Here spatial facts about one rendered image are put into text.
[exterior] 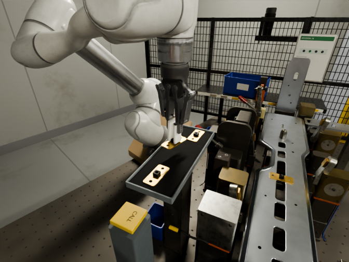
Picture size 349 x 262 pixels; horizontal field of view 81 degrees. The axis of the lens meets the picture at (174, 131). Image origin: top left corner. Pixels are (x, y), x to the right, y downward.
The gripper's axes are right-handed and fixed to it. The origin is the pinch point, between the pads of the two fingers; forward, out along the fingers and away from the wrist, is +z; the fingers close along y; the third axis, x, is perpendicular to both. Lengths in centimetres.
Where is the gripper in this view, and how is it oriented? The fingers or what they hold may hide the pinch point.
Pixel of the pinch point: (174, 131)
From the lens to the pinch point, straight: 61.9
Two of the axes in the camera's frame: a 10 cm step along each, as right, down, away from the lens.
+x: 6.7, -3.6, 6.5
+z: 0.0, 8.7, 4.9
